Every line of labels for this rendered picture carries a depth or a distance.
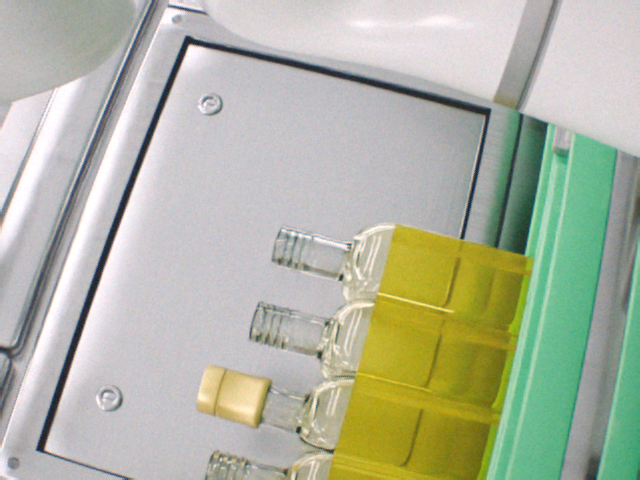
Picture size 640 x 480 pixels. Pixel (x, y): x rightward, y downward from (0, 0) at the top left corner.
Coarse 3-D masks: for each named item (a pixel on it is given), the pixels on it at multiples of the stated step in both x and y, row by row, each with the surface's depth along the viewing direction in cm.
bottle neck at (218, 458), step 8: (216, 456) 85; (224, 456) 85; (232, 456) 85; (208, 464) 84; (216, 464) 84; (224, 464) 84; (232, 464) 84; (240, 464) 84; (248, 464) 85; (256, 464) 85; (264, 464) 85; (208, 472) 84; (216, 472) 84; (224, 472) 84; (232, 472) 84; (240, 472) 84; (248, 472) 84; (256, 472) 84; (264, 472) 84; (272, 472) 84; (280, 472) 85
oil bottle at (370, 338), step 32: (352, 320) 89; (384, 320) 89; (416, 320) 89; (448, 320) 89; (320, 352) 90; (352, 352) 88; (384, 352) 88; (416, 352) 88; (448, 352) 88; (480, 352) 88; (512, 352) 88; (416, 384) 87; (448, 384) 87; (480, 384) 87
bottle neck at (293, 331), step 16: (272, 304) 91; (256, 320) 90; (272, 320) 90; (288, 320) 90; (304, 320) 90; (320, 320) 90; (256, 336) 90; (272, 336) 90; (288, 336) 90; (304, 336) 90; (320, 336) 90; (288, 352) 91; (304, 352) 90
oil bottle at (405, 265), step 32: (384, 224) 92; (352, 256) 91; (384, 256) 91; (416, 256) 91; (448, 256) 91; (480, 256) 91; (512, 256) 91; (352, 288) 91; (384, 288) 90; (416, 288) 90; (448, 288) 90; (480, 288) 90; (512, 288) 90; (480, 320) 90; (512, 320) 89
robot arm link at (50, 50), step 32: (0, 0) 40; (32, 0) 41; (64, 0) 43; (96, 0) 45; (128, 0) 48; (0, 32) 43; (32, 32) 43; (64, 32) 45; (96, 32) 47; (128, 32) 51; (0, 64) 45; (32, 64) 46; (64, 64) 47; (96, 64) 50; (0, 96) 48
